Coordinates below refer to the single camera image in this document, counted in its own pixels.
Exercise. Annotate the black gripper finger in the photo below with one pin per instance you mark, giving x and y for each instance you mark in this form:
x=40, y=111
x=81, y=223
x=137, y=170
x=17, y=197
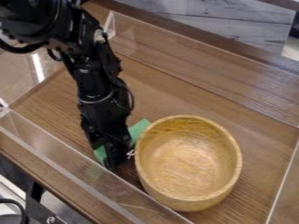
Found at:
x=116, y=147

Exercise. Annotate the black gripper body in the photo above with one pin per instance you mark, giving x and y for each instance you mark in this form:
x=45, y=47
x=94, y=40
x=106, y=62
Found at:
x=104, y=115

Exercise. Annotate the green rectangular block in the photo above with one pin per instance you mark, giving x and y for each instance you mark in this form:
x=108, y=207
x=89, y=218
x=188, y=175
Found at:
x=134, y=130

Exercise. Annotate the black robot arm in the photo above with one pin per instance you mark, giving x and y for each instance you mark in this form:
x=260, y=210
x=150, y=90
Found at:
x=58, y=26

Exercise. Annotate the brown wooden bowl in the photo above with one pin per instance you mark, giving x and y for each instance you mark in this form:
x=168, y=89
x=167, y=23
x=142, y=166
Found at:
x=188, y=162

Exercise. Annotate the clear acrylic front wall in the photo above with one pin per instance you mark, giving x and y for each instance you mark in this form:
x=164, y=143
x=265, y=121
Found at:
x=90, y=189

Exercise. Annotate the clear acrylic corner bracket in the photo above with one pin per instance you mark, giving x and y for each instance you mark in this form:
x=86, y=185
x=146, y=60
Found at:
x=109, y=25

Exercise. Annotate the black table leg bracket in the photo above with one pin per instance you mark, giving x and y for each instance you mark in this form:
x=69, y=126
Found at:
x=37, y=214

